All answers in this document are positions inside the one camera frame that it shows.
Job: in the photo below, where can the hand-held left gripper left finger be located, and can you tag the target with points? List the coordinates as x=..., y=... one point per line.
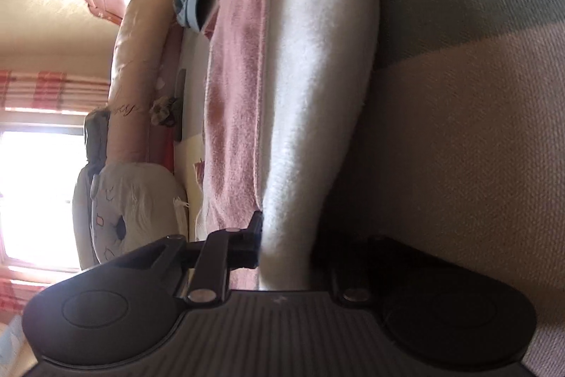
x=254, y=241

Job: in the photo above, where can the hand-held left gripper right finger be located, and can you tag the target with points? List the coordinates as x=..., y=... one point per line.
x=353, y=280

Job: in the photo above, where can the pink and white sweater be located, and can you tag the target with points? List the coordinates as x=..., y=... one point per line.
x=309, y=94

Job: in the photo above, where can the grey cat face cushion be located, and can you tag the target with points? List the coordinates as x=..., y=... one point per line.
x=141, y=200

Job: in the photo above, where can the beige flower ornament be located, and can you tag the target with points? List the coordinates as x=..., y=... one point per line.
x=162, y=111

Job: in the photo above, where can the grey patterned pillow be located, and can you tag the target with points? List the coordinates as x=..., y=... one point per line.
x=81, y=209

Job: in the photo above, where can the folded grey cloth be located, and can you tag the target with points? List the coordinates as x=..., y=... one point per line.
x=96, y=138

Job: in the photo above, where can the window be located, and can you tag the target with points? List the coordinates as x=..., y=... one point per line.
x=39, y=200

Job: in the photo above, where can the pink plaid curtain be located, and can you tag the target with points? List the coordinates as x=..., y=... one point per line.
x=53, y=90
x=26, y=288

